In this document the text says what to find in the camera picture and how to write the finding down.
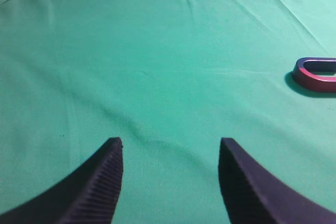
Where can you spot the red and blue oval magnet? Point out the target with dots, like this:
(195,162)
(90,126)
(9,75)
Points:
(303,74)

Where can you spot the green cloth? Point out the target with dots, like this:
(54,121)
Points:
(170,78)

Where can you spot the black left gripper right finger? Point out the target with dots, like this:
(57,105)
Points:
(251,194)

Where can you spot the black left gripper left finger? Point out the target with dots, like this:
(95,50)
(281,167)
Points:
(88,195)

